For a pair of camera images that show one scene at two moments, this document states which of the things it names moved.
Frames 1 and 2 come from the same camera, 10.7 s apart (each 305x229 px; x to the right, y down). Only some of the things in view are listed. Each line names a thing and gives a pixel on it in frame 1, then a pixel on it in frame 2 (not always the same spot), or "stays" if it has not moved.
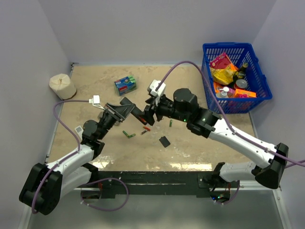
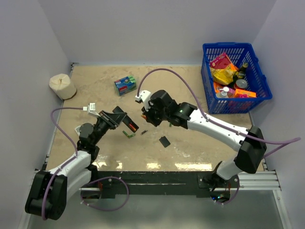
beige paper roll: [62, 85] stays
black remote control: [136, 111] → [129, 123]
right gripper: [149, 110] → [149, 118]
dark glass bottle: [241, 74] stays
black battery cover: [164, 141] stays
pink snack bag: [222, 61] stays
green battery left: [125, 133] stays
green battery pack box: [125, 85] stays
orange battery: [142, 119] → [132, 126]
